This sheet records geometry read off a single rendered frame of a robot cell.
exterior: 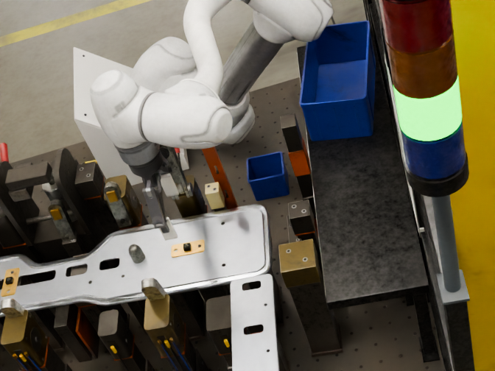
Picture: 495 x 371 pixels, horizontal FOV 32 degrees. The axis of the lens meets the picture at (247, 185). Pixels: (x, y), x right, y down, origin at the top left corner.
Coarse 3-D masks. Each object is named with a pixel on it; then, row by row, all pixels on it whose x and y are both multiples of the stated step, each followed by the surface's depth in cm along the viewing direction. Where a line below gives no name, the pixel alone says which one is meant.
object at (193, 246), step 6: (198, 240) 210; (174, 246) 211; (180, 246) 210; (192, 246) 209; (204, 246) 209; (174, 252) 209; (180, 252) 209; (186, 252) 208; (192, 252) 208; (198, 252) 208
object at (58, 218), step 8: (56, 200) 218; (48, 208) 218; (56, 208) 218; (64, 208) 219; (56, 216) 218; (64, 216) 219; (56, 224) 220; (64, 224) 220; (72, 224) 223; (64, 232) 222; (72, 232) 222; (64, 240) 223
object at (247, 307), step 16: (240, 288) 198; (272, 288) 195; (240, 304) 194; (256, 304) 193; (272, 304) 192; (240, 320) 191; (256, 320) 190; (272, 320) 189; (240, 336) 188; (256, 336) 187; (272, 336) 186; (240, 352) 186; (256, 352) 185; (272, 352) 184; (240, 368) 183; (256, 368) 182; (272, 368) 181
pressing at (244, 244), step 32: (192, 224) 215; (256, 224) 209; (96, 256) 216; (128, 256) 213; (160, 256) 210; (192, 256) 208; (224, 256) 205; (256, 256) 203; (32, 288) 214; (64, 288) 211; (96, 288) 208; (128, 288) 206; (192, 288) 202
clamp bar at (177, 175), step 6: (162, 150) 203; (168, 150) 204; (174, 150) 208; (168, 156) 204; (174, 156) 207; (174, 162) 208; (174, 168) 211; (180, 168) 211; (174, 174) 212; (180, 174) 211; (174, 180) 213; (180, 180) 213; (186, 186) 213; (186, 192) 214
